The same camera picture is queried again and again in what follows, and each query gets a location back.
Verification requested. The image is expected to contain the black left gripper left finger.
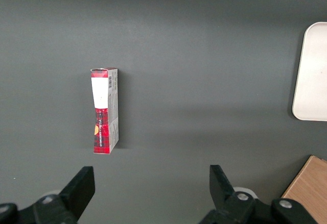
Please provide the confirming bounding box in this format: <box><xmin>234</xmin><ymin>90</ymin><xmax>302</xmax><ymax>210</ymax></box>
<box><xmin>0</xmin><ymin>166</ymin><xmax>96</xmax><ymax>224</ymax></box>

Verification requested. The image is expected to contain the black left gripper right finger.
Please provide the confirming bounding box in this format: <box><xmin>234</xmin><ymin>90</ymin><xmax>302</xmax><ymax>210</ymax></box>
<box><xmin>198</xmin><ymin>164</ymin><xmax>318</xmax><ymax>224</ymax></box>

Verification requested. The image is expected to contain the beige rectangular tray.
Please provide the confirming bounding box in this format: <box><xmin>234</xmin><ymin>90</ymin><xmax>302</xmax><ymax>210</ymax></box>
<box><xmin>292</xmin><ymin>21</ymin><xmax>327</xmax><ymax>121</ymax></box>

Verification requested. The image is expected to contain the wooden drawer cabinet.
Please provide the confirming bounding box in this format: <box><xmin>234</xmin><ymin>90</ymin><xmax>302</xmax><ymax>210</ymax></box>
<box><xmin>281</xmin><ymin>155</ymin><xmax>327</xmax><ymax>224</ymax></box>

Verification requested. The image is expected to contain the red plaid carton box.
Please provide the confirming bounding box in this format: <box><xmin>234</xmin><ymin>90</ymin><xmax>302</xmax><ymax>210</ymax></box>
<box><xmin>90</xmin><ymin>67</ymin><xmax>120</xmax><ymax>156</ymax></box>

